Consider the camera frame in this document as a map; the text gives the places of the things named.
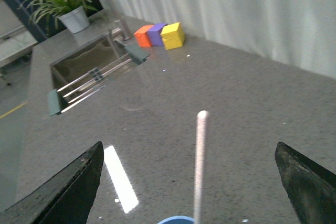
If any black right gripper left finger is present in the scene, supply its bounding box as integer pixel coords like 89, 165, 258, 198
1, 141, 104, 223

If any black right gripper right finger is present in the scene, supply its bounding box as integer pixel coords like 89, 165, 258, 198
275, 142, 335, 223

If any white chopstick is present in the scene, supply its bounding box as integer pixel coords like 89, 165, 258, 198
193, 110, 209, 223

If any metal over-sink drying rack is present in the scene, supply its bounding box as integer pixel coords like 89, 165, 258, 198
48, 41, 150, 116

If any stainless steel sink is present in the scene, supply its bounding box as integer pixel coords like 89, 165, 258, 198
50, 34, 137, 106

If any grey-white curtain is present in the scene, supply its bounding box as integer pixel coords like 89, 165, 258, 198
99, 0, 335, 78

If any chrome kitchen faucet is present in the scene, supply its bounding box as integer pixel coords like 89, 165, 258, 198
36, 0, 132, 41

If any white plant pot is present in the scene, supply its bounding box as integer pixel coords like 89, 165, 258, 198
58, 6, 90, 34

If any orange foam cube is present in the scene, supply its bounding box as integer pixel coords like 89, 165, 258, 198
134, 25, 153, 48

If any purple foam cube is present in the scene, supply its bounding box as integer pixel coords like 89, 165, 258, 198
147, 23, 167, 46

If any yellow foam cube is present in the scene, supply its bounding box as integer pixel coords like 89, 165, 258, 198
161, 22, 185, 50

